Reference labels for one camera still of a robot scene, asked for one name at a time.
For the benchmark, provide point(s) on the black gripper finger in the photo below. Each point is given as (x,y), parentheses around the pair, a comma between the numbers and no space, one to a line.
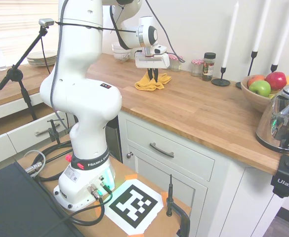
(150,74)
(156,74)

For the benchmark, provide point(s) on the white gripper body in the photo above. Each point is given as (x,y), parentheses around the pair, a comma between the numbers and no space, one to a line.
(154,61)

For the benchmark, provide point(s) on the yellow cloth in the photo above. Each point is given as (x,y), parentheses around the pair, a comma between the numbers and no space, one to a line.
(146,85)

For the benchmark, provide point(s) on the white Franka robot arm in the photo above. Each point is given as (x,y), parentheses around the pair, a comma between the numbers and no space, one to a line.
(80,74)

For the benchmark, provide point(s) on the glass jar red checkered lid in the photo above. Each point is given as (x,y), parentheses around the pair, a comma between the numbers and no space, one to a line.
(176,63)
(196,69)

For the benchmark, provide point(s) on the white bowl with pattern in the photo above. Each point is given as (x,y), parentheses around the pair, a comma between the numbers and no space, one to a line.
(122,56)

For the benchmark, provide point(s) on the plain white bowl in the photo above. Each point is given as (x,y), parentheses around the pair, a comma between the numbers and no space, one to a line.
(120,47)

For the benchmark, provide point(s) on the spice bottle black lid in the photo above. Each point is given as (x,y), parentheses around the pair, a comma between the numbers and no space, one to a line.
(208,67)

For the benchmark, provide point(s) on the black candle holder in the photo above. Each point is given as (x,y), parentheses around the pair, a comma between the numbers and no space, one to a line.
(222,80)
(252,61)

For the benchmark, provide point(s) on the black appliance front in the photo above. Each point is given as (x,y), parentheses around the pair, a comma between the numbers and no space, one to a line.
(114,143)

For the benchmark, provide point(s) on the white taper candle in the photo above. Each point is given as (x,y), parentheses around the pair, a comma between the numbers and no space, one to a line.
(261,27)
(230,34)
(285,34)

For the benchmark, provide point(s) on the white drawer front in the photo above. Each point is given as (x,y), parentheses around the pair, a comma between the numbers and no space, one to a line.
(183,153)

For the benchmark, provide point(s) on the metal cabinet knob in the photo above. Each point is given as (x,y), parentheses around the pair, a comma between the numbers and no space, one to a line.
(130,155)

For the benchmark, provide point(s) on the orange red apple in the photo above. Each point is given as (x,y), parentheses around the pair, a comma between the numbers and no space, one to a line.
(255,79)

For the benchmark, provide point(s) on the wooden fruit bowl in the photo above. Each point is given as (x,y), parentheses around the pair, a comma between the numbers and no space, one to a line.
(254,101)

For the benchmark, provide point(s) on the green apple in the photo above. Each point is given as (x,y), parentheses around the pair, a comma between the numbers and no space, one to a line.
(259,88)

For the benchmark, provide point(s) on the orange tape piece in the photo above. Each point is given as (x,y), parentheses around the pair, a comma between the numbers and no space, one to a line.
(97,209)
(131,176)
(164,194)

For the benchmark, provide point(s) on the stack of cream plates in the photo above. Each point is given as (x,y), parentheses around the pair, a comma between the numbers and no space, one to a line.
(41,59)

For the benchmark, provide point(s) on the black bar clamp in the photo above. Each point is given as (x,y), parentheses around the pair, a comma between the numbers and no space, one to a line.
(169,195)
(54,130)

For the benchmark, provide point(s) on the yellow banana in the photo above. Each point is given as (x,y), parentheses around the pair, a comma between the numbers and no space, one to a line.
(274,93)

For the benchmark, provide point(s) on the stainless steel kettle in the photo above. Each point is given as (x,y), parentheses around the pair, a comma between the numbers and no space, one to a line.
(280,118)

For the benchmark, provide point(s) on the black white fiducial tag sheet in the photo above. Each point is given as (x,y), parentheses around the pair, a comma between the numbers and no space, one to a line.
(134,205)

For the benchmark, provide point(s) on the white kitchen cabinet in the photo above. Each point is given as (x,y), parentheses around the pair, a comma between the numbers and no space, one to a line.
(228,192)

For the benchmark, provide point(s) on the white window blinds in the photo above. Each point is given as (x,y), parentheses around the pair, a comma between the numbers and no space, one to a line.
(15,19)

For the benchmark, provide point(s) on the clear drinking glass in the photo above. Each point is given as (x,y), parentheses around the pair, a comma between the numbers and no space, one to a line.
(2,67)

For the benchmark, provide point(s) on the black flat panel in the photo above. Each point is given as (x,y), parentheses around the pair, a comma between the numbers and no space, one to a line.
(18,205)

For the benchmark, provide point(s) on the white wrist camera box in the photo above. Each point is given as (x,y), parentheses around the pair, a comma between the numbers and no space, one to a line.
(159,50)

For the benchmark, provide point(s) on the silver camera on stand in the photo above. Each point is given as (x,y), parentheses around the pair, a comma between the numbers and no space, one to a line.
(46,22)

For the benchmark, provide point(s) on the black boom camera stand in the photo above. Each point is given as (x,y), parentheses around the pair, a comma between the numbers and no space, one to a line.
(15,72)

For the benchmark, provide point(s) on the black Ulanzi camera mount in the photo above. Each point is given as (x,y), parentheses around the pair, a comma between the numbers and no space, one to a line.
(286,177)

